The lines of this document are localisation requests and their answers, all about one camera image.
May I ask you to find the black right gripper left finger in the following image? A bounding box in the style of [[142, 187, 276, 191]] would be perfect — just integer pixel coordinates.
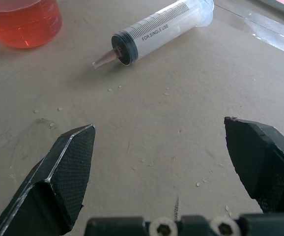
[[0, 124, 96, 236]]

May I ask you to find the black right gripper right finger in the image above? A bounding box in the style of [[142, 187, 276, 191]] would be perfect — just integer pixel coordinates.
[[224, 117, 284, 214]]

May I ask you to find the beaker of orange liquid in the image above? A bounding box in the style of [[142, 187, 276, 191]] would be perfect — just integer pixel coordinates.
[[0, 0, 63, 49]]

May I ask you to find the large clear plastic syringe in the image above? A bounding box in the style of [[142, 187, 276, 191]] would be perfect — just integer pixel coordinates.
[[92, 0, 215, 70]]

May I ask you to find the clear adhesive tape strip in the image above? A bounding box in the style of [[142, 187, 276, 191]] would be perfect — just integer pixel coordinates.
[[215, 0, 284, 54]]

